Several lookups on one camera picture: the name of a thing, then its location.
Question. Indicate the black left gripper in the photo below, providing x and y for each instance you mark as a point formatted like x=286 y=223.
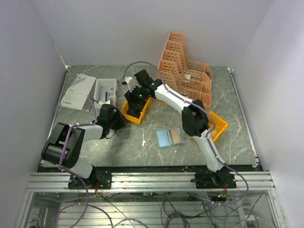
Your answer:
x=121 y=121

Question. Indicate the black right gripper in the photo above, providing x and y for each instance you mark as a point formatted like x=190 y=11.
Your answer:
x=132 y=100

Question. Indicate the yellow bin with black item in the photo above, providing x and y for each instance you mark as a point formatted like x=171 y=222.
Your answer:
x=133 y=114

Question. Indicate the green card holder wallet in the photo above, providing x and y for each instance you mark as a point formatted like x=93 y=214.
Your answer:
x=162 y=139

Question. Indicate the orange credit card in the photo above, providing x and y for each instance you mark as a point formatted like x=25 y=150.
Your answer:
x=175 y=136

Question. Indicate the peach plastic file organizer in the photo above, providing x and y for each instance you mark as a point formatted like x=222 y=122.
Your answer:
x=188 y=78

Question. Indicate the yellow bin with boxes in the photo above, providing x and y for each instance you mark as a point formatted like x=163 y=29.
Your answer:
x=217 y=126

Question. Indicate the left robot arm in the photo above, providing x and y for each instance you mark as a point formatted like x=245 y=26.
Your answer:
x=63 y=147

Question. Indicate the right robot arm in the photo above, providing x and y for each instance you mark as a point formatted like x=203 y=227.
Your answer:
x=183 y=106

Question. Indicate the white plastic box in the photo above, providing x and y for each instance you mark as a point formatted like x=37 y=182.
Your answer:
x=105 y=89

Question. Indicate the white paper booklet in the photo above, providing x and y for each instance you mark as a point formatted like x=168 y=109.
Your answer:
x=76 y=96

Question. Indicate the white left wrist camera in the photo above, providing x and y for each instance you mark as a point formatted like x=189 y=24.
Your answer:
x=100 y=103

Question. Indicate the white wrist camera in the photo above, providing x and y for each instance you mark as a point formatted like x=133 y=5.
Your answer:
x=100 y=103
x=130 y=82

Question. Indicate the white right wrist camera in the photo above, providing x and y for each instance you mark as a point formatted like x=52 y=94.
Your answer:
x=130 y=82

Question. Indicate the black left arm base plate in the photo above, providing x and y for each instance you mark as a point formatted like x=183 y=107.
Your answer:
x=98 y=179

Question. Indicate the aluminium frame rail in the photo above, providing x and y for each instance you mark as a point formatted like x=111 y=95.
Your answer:
x=149 y=182

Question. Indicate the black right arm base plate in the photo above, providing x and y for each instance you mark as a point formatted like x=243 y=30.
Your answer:
x=206 y=179

